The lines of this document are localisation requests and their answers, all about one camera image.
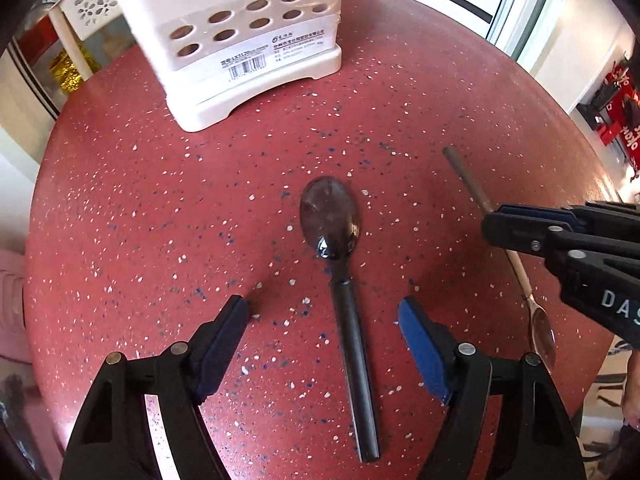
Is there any black handled metal spoon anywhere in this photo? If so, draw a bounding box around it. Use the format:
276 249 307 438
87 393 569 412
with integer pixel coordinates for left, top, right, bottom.
299 176 381 463
441 145 558 373

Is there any person's right hand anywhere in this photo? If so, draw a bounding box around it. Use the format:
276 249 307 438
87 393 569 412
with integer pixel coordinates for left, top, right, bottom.
622 352 640 430

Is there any pink plastic stool stack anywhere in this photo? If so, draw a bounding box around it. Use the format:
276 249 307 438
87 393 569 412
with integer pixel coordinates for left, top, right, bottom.
0 249 32 364

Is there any gold foil package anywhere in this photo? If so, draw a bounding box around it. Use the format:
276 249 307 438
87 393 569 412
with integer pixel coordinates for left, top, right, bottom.
48 44 102 94

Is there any white plastic utensil holder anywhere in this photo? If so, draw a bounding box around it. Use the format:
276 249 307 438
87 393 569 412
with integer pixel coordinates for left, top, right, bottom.
117 0 342 132

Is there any red plastic basket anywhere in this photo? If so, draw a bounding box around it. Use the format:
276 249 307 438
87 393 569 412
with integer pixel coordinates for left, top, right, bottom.
17 15 58 66

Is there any white perforated plastic chair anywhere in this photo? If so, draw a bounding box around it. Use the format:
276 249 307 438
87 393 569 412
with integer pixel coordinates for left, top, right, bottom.
49 0 122 81

